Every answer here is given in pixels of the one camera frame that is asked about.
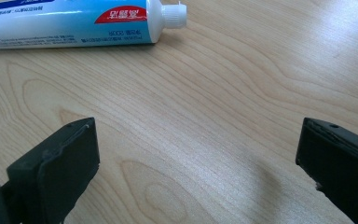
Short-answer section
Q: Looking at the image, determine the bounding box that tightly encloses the blue and white toothpaste tube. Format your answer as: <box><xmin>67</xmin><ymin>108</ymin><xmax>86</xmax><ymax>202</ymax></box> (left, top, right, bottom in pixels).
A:
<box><xmin>0</xmin><ymin>0</ymin><xmax>188</xmax><ymax>50</ymax></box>

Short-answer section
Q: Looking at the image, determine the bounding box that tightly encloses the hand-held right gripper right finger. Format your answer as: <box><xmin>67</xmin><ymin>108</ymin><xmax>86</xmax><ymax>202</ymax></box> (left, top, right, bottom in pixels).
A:
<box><xmin>295</xmin><ymin>117</ymin><xmax>358</xmax><ymax>224</ymax></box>

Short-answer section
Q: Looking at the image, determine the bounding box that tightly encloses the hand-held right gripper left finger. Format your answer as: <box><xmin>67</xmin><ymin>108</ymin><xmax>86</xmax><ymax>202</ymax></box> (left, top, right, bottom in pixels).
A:
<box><xmin>6</xmin><ymin>117</ymin><xmax>101</xmax><ymax>224</ymax></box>

